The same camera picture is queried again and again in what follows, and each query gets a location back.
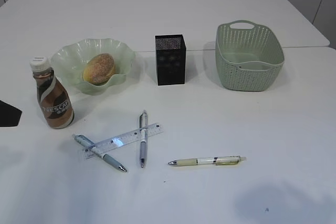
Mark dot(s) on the green plastic woven basket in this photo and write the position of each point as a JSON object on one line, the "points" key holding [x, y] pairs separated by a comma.
{"points": [[249, 56]]}

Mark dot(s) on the clear plastic ruler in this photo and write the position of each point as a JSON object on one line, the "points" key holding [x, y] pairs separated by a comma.
{"points": [[115, 142]]}

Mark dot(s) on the black mesh pen holder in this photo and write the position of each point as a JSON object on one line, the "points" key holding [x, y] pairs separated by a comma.
{"points": [[170, 59]]}

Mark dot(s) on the brown coffee drink bottle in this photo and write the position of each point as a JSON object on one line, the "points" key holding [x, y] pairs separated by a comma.
{"points": [[52, 97]]}

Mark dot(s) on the grey grip pen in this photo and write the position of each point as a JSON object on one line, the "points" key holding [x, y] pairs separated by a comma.
{"points": [[110, 159], [143, 145]]}

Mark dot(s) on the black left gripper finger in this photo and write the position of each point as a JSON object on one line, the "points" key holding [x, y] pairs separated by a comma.
{"points": [[9, 115]]}

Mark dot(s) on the beige grip white pen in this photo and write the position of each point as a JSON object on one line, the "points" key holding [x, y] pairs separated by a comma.
{"points": [[227, 160]]}

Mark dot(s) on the sugared bread loaf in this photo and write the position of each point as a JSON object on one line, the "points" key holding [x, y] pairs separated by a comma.
{"points": [[99, 69]]}

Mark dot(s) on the green wavy glass plate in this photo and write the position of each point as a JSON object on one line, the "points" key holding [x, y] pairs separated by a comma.
{"points": [[70, 61]]}

